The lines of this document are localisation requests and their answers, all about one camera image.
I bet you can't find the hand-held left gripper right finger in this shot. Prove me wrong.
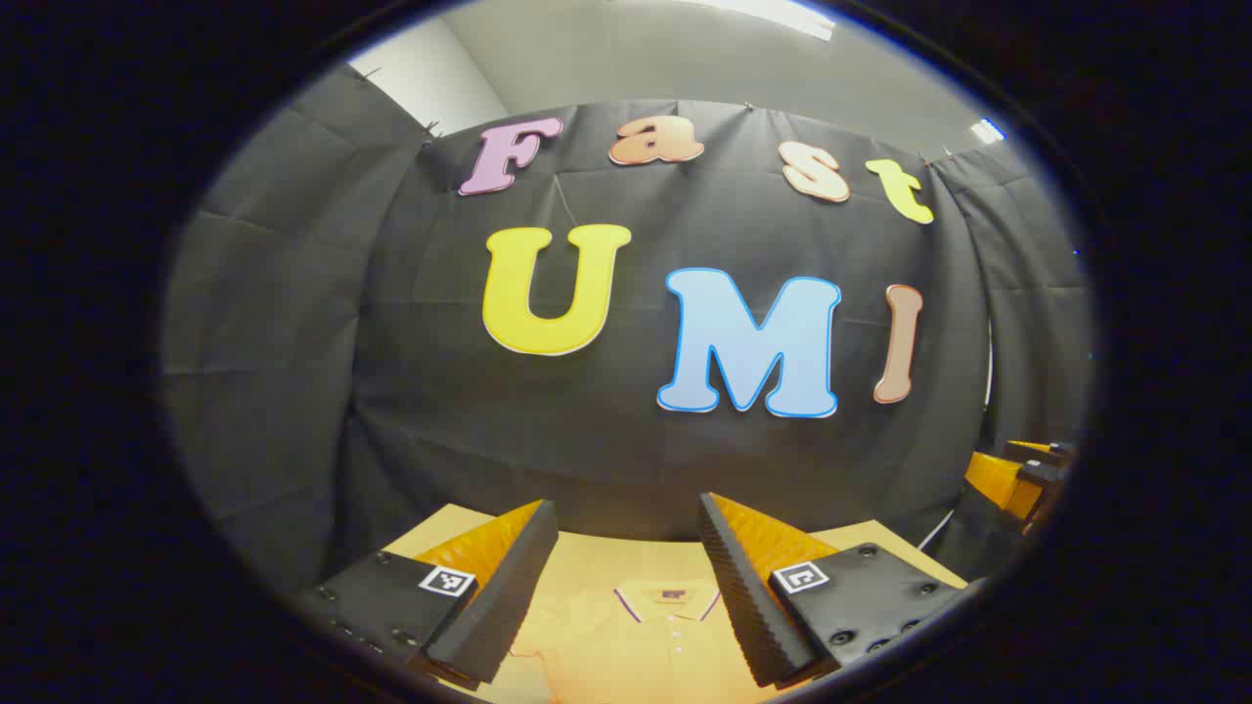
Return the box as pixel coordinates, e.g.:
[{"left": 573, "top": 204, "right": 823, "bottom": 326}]
[{"left": 697, "top": 492, "right": 969, "bottom": 690}]

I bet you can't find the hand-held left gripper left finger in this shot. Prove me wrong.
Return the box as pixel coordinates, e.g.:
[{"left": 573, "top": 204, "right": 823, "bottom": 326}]
[{"left": 293, "top": 499, "right": 560, "bottom": 690}]

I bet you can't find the orange T-shirt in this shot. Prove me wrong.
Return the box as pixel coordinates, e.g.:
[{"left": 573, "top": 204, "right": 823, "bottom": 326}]
[{"left": 509, "top": 577, "right": 774, "bottom": 704}]

